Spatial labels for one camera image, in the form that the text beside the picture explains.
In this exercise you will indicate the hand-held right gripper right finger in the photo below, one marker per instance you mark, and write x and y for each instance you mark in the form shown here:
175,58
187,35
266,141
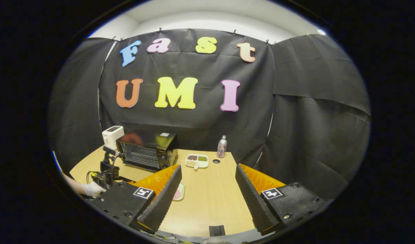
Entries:
258,206

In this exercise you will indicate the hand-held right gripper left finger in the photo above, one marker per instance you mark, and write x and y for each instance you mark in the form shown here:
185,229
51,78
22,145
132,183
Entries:
163,206

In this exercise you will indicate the pink round food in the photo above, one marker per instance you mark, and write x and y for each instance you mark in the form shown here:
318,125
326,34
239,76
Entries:
177,194

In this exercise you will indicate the cream rectangular plate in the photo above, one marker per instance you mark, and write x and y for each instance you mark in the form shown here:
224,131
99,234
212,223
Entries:
181,191

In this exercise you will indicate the black electric oven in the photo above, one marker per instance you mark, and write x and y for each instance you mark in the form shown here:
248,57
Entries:
166,145

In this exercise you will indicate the white toaster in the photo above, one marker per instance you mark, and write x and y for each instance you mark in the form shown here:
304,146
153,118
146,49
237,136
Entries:
111,137

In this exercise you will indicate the small black block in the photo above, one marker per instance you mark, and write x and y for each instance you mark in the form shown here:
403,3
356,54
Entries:
216,230

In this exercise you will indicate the white divided dish with grains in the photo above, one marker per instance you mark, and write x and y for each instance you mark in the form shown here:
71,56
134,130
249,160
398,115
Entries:
197,162

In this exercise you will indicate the silver drink bottle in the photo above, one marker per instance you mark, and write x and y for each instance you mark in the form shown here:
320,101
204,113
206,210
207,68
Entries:
222,147

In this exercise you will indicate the black backdrop cloth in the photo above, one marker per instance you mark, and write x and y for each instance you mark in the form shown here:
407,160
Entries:
207,122

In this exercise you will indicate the ceiling light panel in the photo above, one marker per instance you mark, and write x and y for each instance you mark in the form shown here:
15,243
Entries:
321,32

